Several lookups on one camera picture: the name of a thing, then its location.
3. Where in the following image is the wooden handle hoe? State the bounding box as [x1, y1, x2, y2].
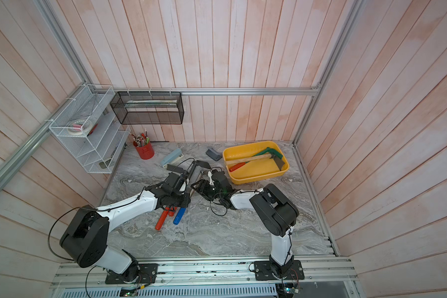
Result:
[226, 153, 285, 170]

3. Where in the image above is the light blue stapler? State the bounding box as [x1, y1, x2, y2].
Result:
[160, 148, 183, 169]

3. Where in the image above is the red metal pencil cup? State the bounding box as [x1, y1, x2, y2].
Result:
[134, 142, 155, 160]

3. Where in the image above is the tape roll on shelf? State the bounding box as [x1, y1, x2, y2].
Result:
[67, 119, 92, 135]

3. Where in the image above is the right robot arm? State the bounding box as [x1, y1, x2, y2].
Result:
[191, 170, 299, 271]

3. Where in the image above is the green hoe red grip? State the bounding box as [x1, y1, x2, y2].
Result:
[228, 147, 283, 172]

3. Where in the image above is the speckled hoe red grip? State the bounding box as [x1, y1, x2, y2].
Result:
[155, 164, 188, 230]
[186, 159, 211, 199]

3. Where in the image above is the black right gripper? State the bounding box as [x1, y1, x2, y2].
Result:
[190, 179, 224, 201]

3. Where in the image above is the white wire mesh shelf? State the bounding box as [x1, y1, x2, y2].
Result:
[49, 84, 130, 174]

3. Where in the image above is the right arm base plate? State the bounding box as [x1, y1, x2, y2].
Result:
[253, 259, 305, 281]

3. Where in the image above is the black wire mesh basket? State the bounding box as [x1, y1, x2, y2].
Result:
[110, 91, 185, 125]

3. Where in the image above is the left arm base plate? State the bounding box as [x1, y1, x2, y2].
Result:
[105, 263, 158, 284]

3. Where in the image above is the yellow plastic storage box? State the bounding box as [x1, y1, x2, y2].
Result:
[223, 141, 289, 185]

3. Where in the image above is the speckled hoe outer red grip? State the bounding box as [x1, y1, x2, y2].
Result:
[155, 164, 188, 230]

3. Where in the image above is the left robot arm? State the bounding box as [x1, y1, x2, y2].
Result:
[60, 171, 190, 283]

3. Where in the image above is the speckled hoe inner red grip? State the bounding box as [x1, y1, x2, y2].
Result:
[186, 159, 211, 199]

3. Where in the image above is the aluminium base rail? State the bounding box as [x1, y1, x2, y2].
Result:
[51, 255, 358, 289]

